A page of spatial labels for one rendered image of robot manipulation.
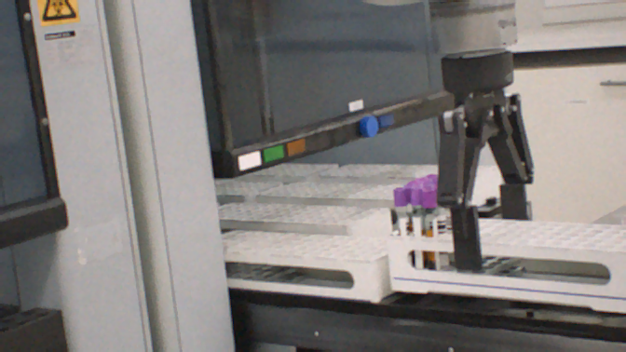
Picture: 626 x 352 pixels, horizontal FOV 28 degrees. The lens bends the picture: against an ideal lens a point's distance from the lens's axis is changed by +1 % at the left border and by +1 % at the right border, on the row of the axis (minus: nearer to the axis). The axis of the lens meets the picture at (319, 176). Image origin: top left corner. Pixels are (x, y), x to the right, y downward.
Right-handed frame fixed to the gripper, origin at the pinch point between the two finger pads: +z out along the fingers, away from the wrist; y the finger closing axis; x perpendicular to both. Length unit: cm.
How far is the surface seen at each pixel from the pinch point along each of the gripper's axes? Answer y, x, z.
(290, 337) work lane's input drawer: -6.7, 25.1, 12.0
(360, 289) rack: -4.9, 15.2, 5.7
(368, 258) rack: -3.3, 14.6, 2.4
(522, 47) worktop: 227, 118, 0
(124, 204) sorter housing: -23.0, 32.7, -7.8
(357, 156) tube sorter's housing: 54, 57, 2
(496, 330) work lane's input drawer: -6.6, -3.4, 8.2
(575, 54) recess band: 234, 104, 4
